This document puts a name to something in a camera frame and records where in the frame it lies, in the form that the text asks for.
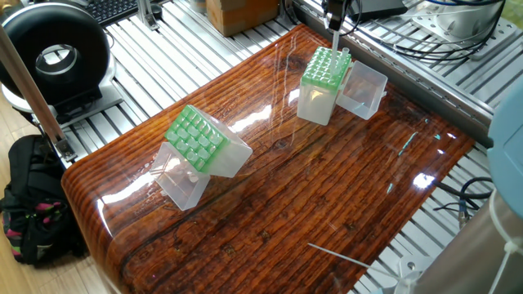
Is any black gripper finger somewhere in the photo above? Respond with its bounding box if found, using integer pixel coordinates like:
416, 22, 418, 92
335, 0, 351, 29
322, 0, 336, 27

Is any silver metal bracket post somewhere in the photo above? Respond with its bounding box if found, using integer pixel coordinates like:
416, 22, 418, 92
137, 0, 164, 32

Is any cardboard box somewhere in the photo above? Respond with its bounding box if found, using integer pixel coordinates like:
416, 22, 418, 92
204, 0, 283, 38

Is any brown wooden pole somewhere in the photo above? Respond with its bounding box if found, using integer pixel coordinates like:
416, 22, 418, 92
0, 29, 74, 160

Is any clear pipette box green rack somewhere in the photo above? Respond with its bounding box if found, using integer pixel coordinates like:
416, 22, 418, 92
296, 47, 389, 126
147, 104, 254, 212

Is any black keyboard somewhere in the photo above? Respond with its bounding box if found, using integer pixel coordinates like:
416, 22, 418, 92
82, 0, 140, 24

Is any black loose cable with plug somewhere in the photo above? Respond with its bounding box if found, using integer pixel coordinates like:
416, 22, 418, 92
433, 180, 496, 223

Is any black round ring device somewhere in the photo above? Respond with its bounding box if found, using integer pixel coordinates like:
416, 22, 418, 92
0, 4, 115, 123

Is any thin white plastic strip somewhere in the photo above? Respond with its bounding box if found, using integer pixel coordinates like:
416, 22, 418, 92
306, 242, 373, 267

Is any black backpack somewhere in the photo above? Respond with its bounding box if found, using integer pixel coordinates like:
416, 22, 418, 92
0, 135, 87, 266

